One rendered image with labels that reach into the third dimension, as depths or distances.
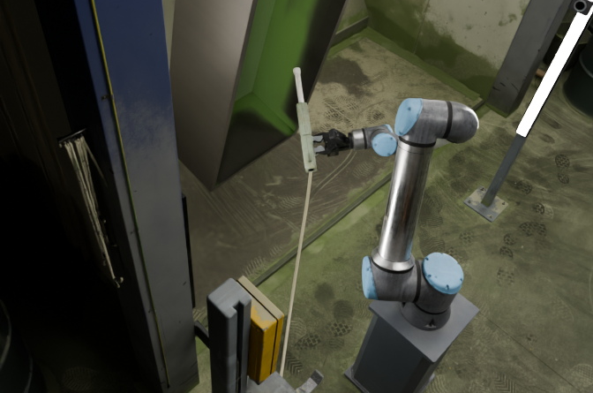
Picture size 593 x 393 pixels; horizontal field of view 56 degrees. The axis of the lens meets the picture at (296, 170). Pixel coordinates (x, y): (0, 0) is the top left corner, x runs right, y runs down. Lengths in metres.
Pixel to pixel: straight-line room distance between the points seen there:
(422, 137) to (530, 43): 2.25
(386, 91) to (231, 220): 1.55
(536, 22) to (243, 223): 2.15
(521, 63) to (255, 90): 1.79
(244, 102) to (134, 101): 1.81
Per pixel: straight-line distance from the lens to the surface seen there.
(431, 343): 2.19
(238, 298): 1.01
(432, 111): 1.72
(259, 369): 1.24
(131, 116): 1.29
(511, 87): 4.08
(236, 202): 3.18
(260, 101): 3.07
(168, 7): 3.50
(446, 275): 2.02
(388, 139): 2.26
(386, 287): 1.98
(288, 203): 3.20
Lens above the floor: 2.52
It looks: 47 degrees down
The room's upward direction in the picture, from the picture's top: 7 degrees clockwise
